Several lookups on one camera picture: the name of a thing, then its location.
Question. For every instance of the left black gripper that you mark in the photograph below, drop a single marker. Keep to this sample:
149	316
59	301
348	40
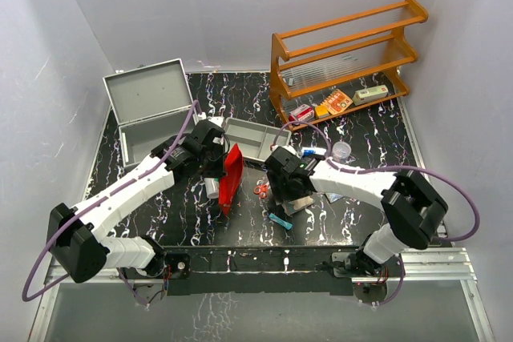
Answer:
220	170

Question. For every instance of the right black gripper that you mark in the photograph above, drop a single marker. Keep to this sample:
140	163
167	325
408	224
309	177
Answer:
281	195

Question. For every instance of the orange handled scissors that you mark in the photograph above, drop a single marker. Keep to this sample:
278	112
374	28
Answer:
262	190

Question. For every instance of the bag of cotton pads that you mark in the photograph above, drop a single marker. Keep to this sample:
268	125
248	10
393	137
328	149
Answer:
294	206

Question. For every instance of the red first aid pouch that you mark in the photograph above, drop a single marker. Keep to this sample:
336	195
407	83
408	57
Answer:
230	182

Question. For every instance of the white blue mask packet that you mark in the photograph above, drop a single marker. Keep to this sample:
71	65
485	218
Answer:
333	197

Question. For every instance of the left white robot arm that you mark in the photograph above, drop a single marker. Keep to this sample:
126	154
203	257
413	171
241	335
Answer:
79	236

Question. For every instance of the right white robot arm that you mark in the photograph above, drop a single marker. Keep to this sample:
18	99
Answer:
412	207

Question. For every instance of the white medicine bottle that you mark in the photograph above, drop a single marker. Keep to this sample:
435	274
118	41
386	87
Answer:
212	187

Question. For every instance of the red white medicine box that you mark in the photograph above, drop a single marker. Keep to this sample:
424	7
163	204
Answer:
302	114

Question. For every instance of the orange patterned medicine packet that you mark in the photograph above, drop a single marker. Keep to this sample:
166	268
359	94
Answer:
337	102

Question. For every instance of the white green medicine box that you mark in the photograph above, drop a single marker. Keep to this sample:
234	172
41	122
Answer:
370	94

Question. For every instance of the grey divided tray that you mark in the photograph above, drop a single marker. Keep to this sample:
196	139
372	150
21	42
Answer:
254	139

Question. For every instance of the clear plastic round container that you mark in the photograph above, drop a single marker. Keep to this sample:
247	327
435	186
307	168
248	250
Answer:
341	151

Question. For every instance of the grey metal case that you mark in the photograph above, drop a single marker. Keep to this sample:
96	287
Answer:
150	104

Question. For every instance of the small yellow box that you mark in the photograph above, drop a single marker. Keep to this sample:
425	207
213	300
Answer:
321	112

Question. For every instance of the black front base bar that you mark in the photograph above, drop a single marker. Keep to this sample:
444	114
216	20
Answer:
250	270

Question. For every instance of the wooden three-tier shelf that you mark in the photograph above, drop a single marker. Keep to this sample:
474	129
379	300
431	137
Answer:
309	62

